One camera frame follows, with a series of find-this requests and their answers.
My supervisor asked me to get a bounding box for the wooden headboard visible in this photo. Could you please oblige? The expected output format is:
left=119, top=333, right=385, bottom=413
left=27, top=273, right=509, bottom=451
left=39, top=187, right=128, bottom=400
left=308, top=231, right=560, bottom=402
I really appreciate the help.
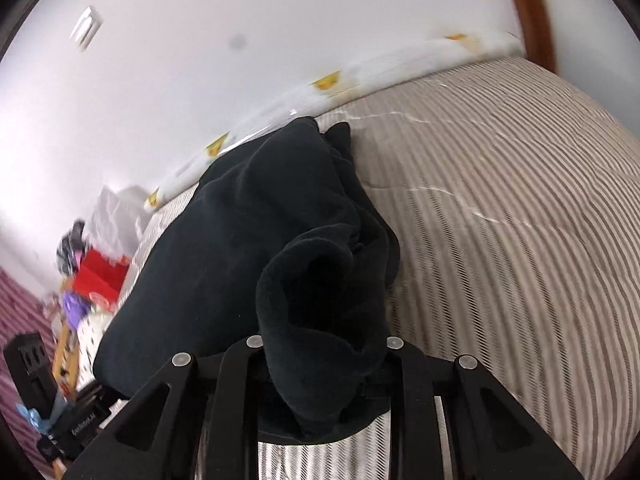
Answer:
left=50, top=320, right=81, bottom=396

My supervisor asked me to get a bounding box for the red paper bag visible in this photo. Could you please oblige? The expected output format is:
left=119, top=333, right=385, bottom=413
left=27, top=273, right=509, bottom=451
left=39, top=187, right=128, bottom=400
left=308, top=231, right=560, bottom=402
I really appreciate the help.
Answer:
left=72, top=250, right=132, bottom=313

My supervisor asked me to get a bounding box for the white shopping bag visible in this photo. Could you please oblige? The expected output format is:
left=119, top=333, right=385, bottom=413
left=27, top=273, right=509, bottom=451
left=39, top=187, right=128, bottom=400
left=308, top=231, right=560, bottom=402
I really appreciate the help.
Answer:
left=90, top=185, right=153, bottom=266

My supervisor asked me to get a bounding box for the brown wooden frame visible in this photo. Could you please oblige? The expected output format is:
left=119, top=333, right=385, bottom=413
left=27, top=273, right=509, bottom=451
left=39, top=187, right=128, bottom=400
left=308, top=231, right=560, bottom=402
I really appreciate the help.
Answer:
left=500, top=0, right=558, bottom=73

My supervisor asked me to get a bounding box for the striped beige quilt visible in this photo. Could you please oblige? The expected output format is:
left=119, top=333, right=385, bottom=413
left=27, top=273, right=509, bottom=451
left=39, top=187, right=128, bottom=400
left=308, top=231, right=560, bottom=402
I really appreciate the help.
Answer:
left=95, top=55, right=640, bottom=480

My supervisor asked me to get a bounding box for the white floral pillow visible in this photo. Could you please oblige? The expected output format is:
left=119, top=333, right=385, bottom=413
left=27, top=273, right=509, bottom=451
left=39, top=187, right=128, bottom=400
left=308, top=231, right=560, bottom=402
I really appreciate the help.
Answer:
left=75, top=310, right=118, bottom=391

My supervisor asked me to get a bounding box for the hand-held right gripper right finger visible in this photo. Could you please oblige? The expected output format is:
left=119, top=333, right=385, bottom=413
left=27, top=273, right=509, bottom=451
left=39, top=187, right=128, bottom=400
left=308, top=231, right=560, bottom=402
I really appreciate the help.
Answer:
left=385, top=336, right=586, bottom=480

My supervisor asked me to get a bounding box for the purple cloth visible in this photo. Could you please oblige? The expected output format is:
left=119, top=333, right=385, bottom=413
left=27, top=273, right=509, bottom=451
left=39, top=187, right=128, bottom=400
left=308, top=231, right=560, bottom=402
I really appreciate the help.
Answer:
left=61, top=292, right=91, bottom=331

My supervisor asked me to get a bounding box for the dark plaid cloth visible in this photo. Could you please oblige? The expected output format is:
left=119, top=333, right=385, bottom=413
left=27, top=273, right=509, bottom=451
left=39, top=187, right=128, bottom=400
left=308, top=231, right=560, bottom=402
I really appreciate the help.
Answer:
left=55, top=220, right=91, bottom=276

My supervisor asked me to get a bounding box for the maroon striped cloth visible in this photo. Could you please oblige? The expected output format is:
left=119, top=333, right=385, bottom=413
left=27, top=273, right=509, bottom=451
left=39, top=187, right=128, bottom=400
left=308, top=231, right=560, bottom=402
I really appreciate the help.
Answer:
left=0, top=265, right=66, bottom=461

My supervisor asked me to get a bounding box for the black knit sweater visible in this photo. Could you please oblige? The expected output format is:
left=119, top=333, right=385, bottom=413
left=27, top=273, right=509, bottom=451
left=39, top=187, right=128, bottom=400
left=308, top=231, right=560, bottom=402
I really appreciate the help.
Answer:
left=92, top=116, right=403, bottom=445

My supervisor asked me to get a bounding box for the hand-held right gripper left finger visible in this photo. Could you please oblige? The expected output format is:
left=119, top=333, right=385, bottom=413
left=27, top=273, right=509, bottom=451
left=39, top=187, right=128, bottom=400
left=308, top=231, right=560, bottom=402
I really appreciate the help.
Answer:
left=62, top=335, right=268, bottom=480

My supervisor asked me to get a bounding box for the white wall switch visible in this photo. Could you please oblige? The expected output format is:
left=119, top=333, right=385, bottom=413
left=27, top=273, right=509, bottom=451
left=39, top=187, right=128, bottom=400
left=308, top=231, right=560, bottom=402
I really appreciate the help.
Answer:
left=67, top=6, right=105, bottom=53

